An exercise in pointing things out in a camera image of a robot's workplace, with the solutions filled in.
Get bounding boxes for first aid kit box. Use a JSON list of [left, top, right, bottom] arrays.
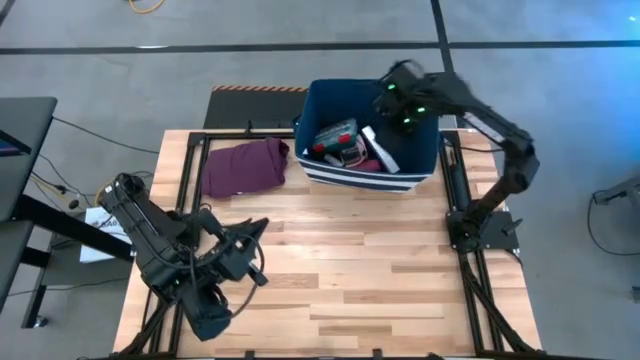
[[311, 117, 360, 155]]

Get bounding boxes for white paper box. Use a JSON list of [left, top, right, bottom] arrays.
[[79, 205, 134, 265]]

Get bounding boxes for white rectangular box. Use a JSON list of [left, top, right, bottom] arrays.
[[360, 124, 402, 175]]

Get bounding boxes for black aluminium table frame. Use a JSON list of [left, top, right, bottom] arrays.
[[113, 130, 547, 360]]

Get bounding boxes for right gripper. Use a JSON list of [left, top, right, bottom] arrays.
[[376, 60, 439, 136]]

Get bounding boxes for yellow cable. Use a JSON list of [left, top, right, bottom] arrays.
[[126, 0, 167, 15]]

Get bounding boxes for purple folded cloth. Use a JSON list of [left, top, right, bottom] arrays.
[[200, 136, 292, 200]]

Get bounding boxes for black floor cable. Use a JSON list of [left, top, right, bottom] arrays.
[[29, 116, 162, 202], [586, 189, 640, 258]]

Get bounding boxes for navy white striped basket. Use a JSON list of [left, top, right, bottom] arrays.
[[291, 77, 444, 194]]

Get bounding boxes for grey desk top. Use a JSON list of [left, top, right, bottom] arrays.
[[0, 95, 59, 224]]

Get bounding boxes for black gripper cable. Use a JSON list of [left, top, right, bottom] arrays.
[[228, 231, 267, 320]]

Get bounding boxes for black mat hazard stripe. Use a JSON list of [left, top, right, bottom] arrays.
[[202, 84, 310, 131]]

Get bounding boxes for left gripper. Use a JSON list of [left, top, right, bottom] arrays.
[[201, 216, 272, 288]]

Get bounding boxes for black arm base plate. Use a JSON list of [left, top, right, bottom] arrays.
[[445, 209, 522, 253]]

